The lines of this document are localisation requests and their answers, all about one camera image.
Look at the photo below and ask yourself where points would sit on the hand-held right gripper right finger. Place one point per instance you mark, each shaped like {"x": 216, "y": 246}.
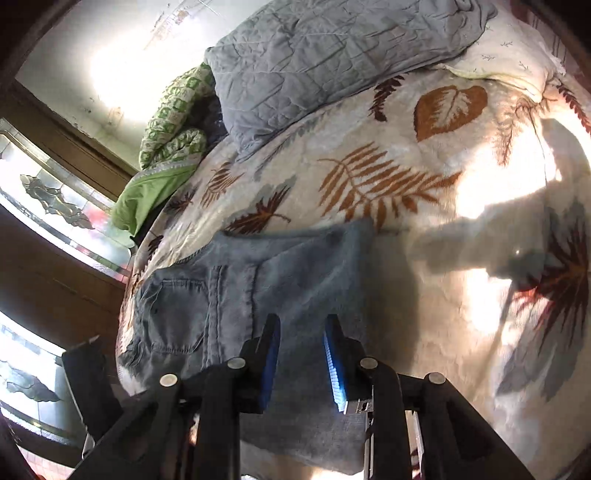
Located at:
{"x": 334, "y": 369}

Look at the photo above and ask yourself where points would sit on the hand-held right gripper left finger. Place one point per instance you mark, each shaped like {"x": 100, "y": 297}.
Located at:
{"x": 270, "y": 364}

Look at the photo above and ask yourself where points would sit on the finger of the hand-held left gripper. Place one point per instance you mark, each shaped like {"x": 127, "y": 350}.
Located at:
{"x": 90, "y": 387}

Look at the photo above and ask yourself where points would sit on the grey denim pants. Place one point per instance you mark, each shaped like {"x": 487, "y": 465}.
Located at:
{"x": 295, "y": 277}

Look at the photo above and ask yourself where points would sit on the stained glass window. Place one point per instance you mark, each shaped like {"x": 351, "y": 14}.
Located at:
{"x": 55, "y": 198}
{"x": 32, "y": 378}

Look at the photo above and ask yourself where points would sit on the plain green cloth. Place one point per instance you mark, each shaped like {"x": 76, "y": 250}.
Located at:
{"x": 143, "y": 198}

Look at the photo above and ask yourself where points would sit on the leaf print blanket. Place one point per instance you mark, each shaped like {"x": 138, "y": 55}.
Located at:
{"x": 415, "y": 152}

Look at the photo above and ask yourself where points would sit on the dark purple cloth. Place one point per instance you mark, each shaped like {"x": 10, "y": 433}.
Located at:
{"x": 210, "y": 120}

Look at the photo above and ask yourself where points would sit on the green patterned quilt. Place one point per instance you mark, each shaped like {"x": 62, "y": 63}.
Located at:
{"x": 166, "y": 124}

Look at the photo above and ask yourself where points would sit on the grey quilted pillow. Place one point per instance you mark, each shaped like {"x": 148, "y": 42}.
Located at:
{"x": 323, "y": 60}

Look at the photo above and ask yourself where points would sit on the white sprig print pillow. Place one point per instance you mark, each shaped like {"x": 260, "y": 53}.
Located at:
{"x": 508, "y": 50}

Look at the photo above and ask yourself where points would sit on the striped pillow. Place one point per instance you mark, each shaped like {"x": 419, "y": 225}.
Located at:
{"x": 551, "y": 27}

